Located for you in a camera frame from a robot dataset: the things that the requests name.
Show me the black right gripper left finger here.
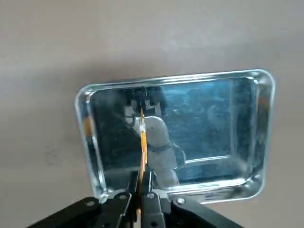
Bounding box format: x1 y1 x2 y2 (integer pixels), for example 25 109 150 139
28 171 139 228

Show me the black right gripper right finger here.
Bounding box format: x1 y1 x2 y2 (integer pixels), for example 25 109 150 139
141 171 240 228

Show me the shiny metal tray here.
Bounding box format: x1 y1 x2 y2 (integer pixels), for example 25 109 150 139
75 68 276 206

